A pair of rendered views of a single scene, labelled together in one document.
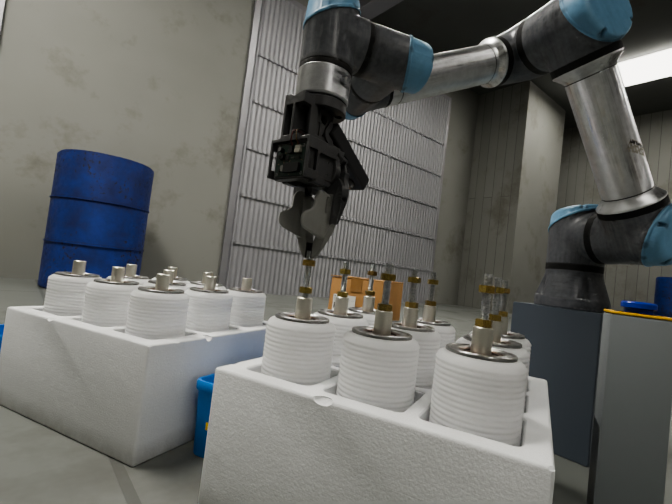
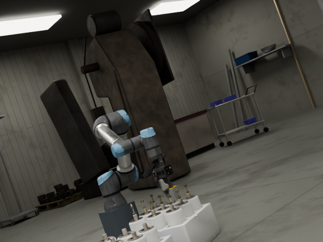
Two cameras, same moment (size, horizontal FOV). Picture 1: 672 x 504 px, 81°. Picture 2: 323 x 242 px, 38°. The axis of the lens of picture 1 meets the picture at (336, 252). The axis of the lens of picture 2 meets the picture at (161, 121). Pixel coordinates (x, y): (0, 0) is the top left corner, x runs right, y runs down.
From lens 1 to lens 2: 260 cm
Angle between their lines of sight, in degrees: 91
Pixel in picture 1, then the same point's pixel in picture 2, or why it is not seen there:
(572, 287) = (121, 198)
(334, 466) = (201, 224)
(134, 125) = not seen: outside the picture
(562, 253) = (114, 188)
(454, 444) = (205, 207)
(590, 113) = not seen: hidden behind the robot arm
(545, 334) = (125, 215)
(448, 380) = (195, 201)
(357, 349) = (189, 204)
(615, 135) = not seen: hidden behind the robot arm
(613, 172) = (128, 159)
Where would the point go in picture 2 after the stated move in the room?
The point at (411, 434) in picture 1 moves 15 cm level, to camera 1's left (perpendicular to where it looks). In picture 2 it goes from (203, 210) to (205, 214)
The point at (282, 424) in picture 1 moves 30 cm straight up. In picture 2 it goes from (195, 224) to (176, 171)
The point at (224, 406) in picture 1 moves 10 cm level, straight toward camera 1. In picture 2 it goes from (189, 231) to (206, 223)
